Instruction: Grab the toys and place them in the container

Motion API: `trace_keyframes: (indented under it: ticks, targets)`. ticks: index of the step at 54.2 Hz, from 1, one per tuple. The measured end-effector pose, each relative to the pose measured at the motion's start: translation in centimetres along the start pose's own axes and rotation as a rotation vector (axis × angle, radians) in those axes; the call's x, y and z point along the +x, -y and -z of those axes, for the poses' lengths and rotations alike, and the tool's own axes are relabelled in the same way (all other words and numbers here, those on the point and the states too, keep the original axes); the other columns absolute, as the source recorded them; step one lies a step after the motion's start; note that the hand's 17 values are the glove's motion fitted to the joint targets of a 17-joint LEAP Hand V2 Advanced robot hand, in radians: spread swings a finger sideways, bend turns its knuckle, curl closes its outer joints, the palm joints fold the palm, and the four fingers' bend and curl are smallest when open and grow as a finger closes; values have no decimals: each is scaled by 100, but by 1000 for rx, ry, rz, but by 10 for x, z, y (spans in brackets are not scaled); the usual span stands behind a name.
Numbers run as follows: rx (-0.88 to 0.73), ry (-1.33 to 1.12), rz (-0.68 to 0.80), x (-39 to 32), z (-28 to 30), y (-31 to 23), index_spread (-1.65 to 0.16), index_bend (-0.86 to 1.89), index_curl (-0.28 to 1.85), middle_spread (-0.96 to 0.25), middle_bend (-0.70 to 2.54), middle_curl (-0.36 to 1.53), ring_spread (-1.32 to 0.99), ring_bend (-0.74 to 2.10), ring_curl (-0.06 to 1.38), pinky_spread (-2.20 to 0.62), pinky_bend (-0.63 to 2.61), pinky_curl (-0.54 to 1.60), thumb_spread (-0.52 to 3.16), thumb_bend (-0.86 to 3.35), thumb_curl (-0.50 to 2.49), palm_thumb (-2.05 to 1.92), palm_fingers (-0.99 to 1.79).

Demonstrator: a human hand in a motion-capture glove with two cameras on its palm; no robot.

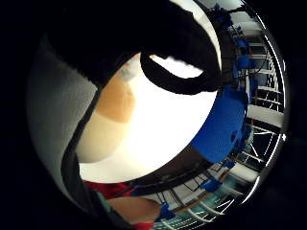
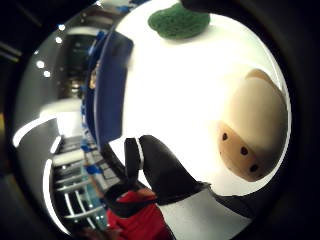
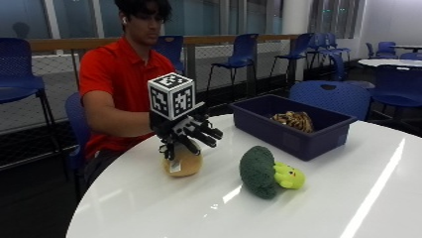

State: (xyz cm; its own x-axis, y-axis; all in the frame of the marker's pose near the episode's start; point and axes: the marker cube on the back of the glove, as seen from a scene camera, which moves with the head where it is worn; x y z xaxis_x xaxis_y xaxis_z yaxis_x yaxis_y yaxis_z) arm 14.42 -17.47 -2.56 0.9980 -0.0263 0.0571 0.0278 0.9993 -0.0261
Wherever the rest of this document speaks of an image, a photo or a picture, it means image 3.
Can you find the tan round plush toy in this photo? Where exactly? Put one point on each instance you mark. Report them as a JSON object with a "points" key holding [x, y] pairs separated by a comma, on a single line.
{"points": [[184, 163]]}

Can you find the white cube of black markers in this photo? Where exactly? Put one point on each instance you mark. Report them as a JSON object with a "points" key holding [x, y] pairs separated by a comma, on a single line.
{"points": [[171, 95]]}

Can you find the green broccoli plush toy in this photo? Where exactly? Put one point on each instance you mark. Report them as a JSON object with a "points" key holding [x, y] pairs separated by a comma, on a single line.
{"points": [[259, 173]]}

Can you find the dark blue plastic bin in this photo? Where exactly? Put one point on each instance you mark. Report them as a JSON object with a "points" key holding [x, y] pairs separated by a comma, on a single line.
{"points": [[286, 139]]}

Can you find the striped tiger plush toy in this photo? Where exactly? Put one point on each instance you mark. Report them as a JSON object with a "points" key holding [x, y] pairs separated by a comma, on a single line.
{"points": [[295, 120]]}

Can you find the blue chair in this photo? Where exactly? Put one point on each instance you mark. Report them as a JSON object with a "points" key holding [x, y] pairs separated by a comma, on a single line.
{"points": [[242, 53], [171, 49], [412, 56], [340, 67], [18, 76], [299, 46], [329, 97], [328, 43], [385, 49], [77, 122], [397, 87]]}

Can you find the the person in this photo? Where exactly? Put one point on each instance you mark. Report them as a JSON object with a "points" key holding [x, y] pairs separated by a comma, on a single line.
{"points": [[115, 71]]}

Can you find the white round column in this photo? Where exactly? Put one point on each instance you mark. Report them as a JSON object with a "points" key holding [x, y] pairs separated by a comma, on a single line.
{"points": [[296, 16]]}

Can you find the white round table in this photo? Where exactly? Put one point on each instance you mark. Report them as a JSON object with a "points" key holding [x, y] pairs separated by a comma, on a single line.
{"points": [[409, 47], [392, 62]]}

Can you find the wooden rail mesh balustrade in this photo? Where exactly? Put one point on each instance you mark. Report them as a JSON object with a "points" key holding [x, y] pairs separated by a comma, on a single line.
{"points": [[211, 39]]}

